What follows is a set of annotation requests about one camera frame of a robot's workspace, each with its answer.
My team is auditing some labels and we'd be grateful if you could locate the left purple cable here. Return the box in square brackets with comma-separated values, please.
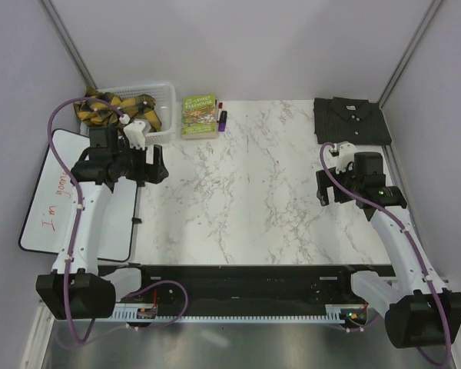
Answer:
[48, 98, 130, 346]

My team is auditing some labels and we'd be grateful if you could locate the right aluminium corner post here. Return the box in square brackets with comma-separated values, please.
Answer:
[378, 0, 446, 108]

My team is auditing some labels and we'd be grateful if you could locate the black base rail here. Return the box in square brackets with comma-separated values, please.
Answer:
[98, 264, 393, 318]

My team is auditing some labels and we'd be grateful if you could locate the white plastic basket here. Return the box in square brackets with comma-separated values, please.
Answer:
[80, 83, 176, 146]

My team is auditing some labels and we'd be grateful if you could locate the white slotted cable duct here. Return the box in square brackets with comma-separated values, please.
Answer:
[99, 304, 345, 324]

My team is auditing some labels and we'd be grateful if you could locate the red capped marker pen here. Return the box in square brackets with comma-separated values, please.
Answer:
[216, 101, 223, 123]

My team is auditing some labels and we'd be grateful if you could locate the yellow plaid long sleeve shirt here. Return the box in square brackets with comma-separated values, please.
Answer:
[73, 86, 162, 132]

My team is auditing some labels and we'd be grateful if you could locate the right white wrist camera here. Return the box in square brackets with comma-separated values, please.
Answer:
[329, 141, 357, 174]

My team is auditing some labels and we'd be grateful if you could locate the folded dark striped shirt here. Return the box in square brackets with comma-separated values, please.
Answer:
[313, 97, 392, 146]

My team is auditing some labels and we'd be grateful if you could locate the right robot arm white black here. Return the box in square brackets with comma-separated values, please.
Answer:
[316, 142, 461, 348]

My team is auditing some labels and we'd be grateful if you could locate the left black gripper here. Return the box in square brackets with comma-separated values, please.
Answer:
[112, 139, 167, 185]

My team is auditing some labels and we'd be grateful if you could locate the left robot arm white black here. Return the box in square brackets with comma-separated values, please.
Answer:
[35, 125, 169, 321]

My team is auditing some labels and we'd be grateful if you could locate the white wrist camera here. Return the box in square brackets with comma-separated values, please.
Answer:
[123, 119, 151, 150]
[329, 141, 357, 174]

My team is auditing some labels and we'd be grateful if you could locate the purple highlighter marker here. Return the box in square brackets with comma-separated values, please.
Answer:
[218, 110, 227, 132]

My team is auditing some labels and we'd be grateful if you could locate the aluminium corner post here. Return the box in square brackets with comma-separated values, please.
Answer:
[378, 0, 446, 108]
[38, 0, 97, 88]

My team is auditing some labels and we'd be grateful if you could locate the green treehouse book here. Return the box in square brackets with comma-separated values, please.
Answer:
[181, 95, 218, 139]

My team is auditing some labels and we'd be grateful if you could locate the left aluminium corner post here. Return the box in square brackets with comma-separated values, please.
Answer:
[38, 0, 97, 88]

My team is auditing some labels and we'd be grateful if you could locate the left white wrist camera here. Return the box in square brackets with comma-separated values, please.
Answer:
[123, 119, 151, 150]

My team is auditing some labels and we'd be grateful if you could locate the whiteboard with red writing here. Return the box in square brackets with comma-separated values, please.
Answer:
[18, 150, 138, 262]

